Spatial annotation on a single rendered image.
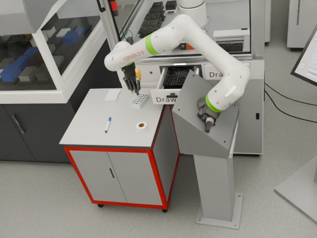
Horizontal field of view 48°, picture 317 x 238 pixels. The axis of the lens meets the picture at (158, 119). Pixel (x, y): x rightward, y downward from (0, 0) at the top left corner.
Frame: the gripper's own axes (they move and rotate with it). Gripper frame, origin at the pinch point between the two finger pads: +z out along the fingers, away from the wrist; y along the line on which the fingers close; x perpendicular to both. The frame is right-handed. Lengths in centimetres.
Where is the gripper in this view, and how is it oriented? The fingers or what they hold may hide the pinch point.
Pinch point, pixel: (136, 94)
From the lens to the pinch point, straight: 242.9
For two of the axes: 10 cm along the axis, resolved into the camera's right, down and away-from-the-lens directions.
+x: 4.6, -6.4, 6.1
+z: 1.8, 7.4, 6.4
